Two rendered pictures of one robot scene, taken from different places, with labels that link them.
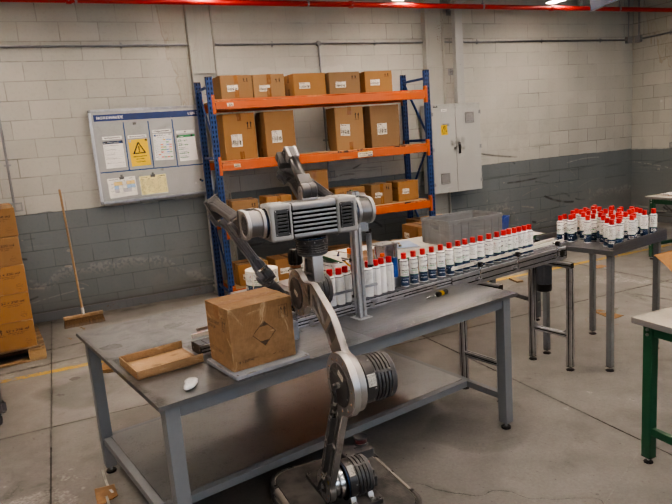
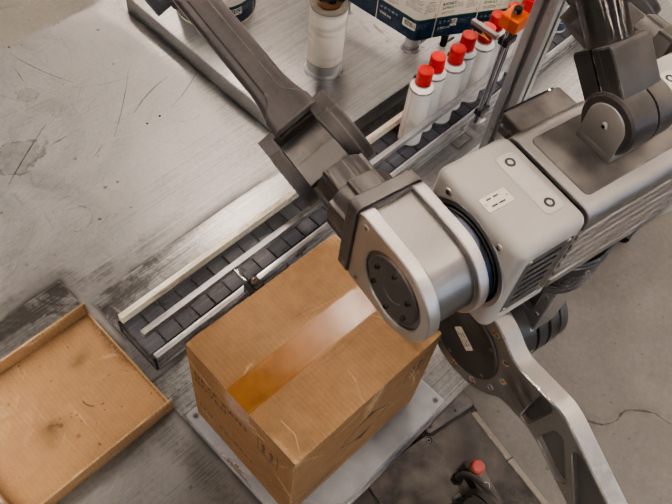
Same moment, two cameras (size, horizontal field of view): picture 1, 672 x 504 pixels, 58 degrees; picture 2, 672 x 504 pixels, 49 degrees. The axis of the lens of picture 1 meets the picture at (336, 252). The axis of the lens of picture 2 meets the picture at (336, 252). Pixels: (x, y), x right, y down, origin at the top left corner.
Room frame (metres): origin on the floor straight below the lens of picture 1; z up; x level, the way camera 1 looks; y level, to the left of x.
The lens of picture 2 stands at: (2.12, 0.55, 2.10)
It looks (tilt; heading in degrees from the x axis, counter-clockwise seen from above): 57 degrees down; 342
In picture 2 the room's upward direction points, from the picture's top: 9 degrees clockwise
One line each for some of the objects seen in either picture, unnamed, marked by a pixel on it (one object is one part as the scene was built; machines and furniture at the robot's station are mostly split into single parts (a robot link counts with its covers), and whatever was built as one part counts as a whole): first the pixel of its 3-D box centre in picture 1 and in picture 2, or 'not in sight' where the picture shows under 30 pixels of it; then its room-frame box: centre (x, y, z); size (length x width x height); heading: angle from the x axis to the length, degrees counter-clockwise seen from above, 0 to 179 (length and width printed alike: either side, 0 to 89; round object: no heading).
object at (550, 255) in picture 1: (508, 317); not in sight; (4.02, -1.15, 0.47); 1.17 x 0.38 x 0.94; 125
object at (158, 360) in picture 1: (161, 359); (56, 407); (2.64, 0.83, 0.85); 0.30 x 0.26 x 0.04; 125
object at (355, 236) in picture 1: (357, 255); (533, 47); (3.12, -0.11, 1.16); 0.04 x 0.04 x 0.67; 35
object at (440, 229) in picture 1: (461, 227); not in sight; (5.29, -1.12, 0.91); 0.60 x 0.40 x 0.22; 117
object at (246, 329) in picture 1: (250, 327); (311, 374); (2.59, 0.40, 0.99); 0.30 x 0.24 x 0.27; 123
